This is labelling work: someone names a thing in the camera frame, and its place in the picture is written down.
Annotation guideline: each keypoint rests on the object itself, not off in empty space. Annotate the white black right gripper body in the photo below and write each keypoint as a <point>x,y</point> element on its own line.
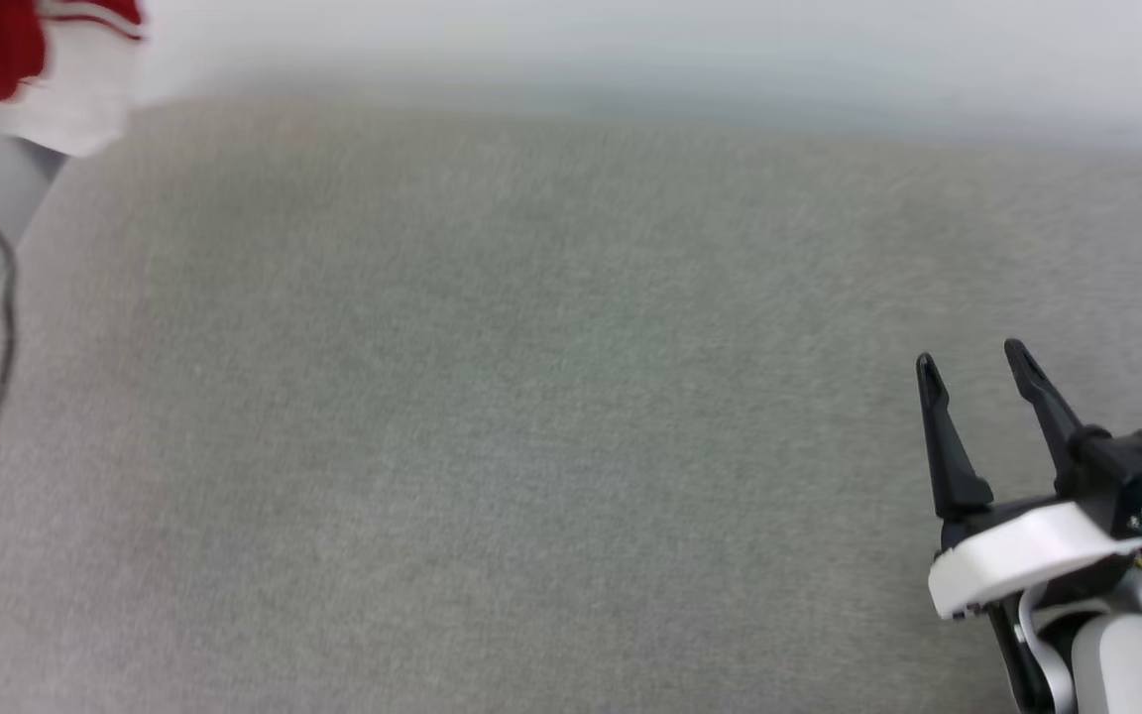
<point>1017,550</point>

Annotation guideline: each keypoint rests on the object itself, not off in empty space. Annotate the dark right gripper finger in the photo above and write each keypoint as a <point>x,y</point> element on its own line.
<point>1045,402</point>
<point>950,446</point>

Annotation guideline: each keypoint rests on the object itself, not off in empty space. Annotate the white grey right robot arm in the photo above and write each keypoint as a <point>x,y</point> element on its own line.
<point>1126,654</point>

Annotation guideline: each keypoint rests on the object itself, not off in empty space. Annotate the grey fabric sofa cushion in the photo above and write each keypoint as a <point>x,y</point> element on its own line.
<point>531,397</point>

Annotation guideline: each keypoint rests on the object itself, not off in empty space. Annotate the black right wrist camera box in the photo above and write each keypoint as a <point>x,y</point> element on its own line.
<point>1136,471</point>

